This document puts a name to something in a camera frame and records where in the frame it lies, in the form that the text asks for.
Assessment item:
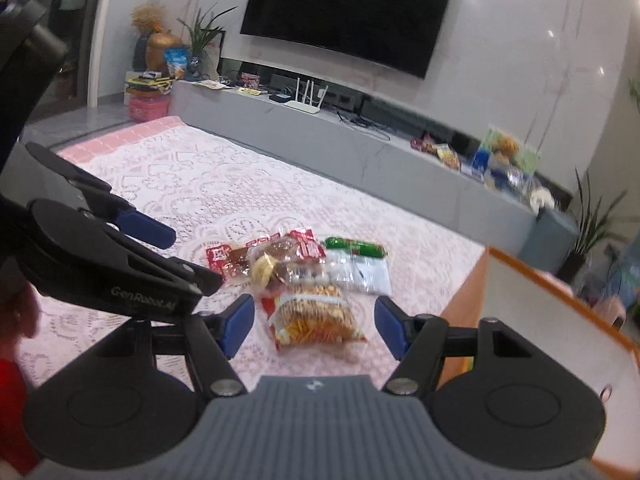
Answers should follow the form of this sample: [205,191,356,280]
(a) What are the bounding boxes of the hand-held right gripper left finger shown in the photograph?
[90,294,256,397]

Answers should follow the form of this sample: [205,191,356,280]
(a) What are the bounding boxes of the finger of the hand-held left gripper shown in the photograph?
[25,141,176,249]
[125,255,223,297]

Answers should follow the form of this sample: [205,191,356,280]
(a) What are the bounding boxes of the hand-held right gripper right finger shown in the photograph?
[374,295,533,396]

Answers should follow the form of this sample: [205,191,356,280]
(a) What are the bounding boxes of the brown meat packet red label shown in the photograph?
[205,242,261,283]

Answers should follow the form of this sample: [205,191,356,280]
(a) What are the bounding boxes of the white snack packet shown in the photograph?
[325,250,393,295]

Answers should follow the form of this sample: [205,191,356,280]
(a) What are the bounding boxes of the yellow peanut snack packet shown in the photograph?
[260,282,368,356]

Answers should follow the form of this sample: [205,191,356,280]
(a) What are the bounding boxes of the clear packet brown snacks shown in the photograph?
[247,230,331,301]

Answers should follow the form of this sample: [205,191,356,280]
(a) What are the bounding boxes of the green sausage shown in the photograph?
[324,236,388,260]

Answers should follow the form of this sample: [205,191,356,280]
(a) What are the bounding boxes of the orange cardboard box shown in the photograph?
[440,246,640,480]

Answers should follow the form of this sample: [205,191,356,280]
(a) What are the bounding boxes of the person's left hand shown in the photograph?
[0,255,43,356]

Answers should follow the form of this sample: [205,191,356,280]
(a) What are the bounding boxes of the pink basket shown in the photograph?
[127,95,171,123]

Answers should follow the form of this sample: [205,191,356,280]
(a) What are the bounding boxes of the blue snack bag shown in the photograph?
[164,47,193,81]

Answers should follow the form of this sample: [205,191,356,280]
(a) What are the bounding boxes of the gold vase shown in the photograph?
[145,30,183,76]

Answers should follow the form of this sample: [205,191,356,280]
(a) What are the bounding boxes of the pile of snack packets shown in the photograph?
[410,132,461,168]

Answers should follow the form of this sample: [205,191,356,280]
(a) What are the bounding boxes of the potted plant blue pot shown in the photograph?
[177,4,238,81]

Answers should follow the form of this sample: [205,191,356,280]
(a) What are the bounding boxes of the grey trash bin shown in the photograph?
[520,207,578,273]

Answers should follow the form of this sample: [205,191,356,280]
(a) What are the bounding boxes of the potted plant black pot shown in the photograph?
[557,167,628,283]

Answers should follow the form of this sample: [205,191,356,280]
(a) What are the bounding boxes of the grey television console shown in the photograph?
[170,57,576,261]

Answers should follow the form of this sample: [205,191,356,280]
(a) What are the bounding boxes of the white round socket hub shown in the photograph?
[530,187,556,211]

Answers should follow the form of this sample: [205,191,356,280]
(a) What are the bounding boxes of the white router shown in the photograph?
[285,76,328,115]

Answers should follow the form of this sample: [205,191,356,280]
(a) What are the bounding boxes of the dried flower bunch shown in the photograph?
[131,2,166,31]

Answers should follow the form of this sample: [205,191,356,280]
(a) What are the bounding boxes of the blue water jug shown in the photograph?
[600,255,640,311]

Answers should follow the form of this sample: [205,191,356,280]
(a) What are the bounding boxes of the black television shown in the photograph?
[240,0,457,80]

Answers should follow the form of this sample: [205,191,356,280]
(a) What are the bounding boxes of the black cables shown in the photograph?
[335,105,393,141]

